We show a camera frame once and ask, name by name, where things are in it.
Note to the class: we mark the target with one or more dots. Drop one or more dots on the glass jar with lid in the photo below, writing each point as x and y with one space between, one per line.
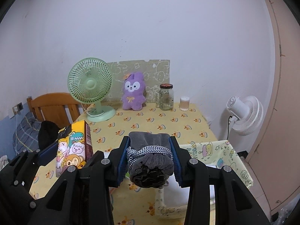
165 97

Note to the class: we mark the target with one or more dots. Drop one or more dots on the pink door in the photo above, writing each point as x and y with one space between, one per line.
274 157

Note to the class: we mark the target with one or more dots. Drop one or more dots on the purple plush toy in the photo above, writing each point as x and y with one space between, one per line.
133 92

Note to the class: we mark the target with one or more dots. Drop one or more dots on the wall power socket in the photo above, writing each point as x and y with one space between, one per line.
16 109

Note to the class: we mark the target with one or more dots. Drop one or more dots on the grey cloth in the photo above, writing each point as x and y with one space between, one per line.
150 160

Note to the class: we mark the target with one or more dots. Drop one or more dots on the cartoon animal tissue pack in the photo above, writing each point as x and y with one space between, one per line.
74 146

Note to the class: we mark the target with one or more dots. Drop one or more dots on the cotton swab container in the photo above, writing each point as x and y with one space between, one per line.
184 103

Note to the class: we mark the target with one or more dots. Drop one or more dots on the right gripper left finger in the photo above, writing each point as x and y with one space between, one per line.
81 196

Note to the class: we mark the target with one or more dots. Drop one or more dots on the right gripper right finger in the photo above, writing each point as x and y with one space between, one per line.
233 201

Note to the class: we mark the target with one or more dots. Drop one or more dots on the green desk fan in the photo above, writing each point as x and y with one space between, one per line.
89 82

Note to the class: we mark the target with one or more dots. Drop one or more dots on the white standing fan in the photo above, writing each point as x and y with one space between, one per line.
246 115

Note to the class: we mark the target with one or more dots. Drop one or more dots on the black garment on chair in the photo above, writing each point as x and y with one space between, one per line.
47 134

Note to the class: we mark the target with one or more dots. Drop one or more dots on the blue plaid pillow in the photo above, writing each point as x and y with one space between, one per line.
26 134

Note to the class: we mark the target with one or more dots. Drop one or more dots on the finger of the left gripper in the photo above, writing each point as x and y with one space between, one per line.
48 154

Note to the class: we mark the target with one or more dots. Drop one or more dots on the patterned cardboard backboard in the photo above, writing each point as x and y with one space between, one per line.
155 72

